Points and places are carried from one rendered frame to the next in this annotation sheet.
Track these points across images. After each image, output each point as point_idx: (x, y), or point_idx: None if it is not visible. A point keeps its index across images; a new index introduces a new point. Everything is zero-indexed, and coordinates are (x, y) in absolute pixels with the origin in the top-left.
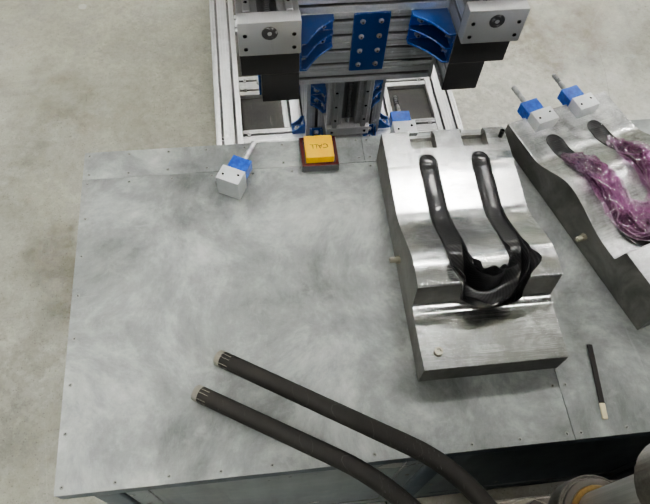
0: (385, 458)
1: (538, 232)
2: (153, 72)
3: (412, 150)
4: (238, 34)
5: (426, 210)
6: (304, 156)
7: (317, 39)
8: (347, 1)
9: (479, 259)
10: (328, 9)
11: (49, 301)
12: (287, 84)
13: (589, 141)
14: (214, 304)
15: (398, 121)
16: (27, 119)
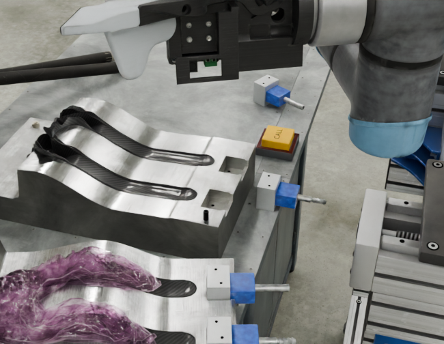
0: (2, 112)
1: (70, 181)
2: None
3: (224, 155)
4: None
5: (154, 147)
6: None
7: (419, 155)
8: (443, 147)
9: (72, 129)
10: (442, 143)
11: (342, 205)
12: (389, 162)
13: (163, 321)
14: (169, 76)
15: (279, 178)
16: None
